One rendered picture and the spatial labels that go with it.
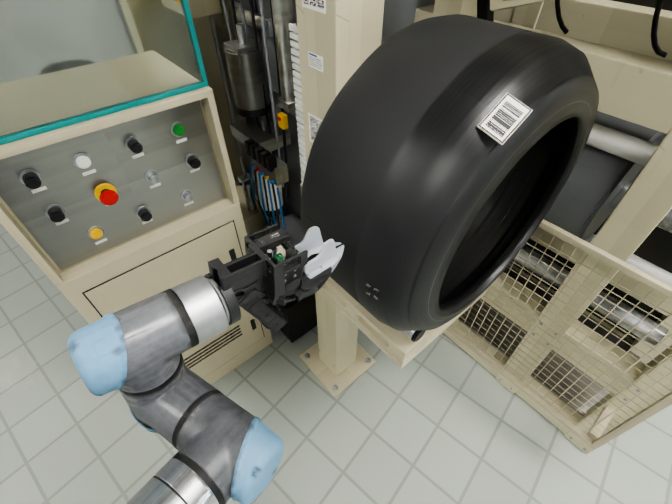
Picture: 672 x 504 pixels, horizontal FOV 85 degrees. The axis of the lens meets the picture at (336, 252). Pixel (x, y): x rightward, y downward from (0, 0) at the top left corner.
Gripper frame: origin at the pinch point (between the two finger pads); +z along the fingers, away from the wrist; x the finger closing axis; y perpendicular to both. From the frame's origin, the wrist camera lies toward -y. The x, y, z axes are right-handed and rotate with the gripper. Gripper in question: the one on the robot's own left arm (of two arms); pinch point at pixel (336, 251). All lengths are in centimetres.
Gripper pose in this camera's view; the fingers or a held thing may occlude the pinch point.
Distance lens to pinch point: 57.8
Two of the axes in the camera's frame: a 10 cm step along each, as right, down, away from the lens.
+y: 0.9, -7.4, -6.6
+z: 7.5, -3.8, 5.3
